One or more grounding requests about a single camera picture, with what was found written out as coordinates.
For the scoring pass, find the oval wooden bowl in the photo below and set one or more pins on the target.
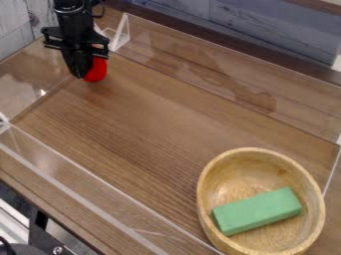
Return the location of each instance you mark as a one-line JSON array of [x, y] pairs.
[[241, 173]]

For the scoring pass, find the clear acrylic corner bracket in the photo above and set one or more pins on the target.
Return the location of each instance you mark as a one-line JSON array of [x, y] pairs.
[[118, 36]]

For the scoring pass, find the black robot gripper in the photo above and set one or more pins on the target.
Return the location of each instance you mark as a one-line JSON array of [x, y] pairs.
[[73, 36]]

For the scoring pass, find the clear acrylic enclosure wall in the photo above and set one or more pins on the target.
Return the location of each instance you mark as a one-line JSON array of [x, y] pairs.
[[191, 125]]

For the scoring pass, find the black table clamp stand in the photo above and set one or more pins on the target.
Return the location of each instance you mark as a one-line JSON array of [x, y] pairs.
[[41, 242]]

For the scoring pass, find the red plush strawberry toy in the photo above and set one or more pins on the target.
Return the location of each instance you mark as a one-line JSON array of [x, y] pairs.
[[98, 71]]

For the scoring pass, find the green rectangular block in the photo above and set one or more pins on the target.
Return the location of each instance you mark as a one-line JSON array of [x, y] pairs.
[[257, 211]]

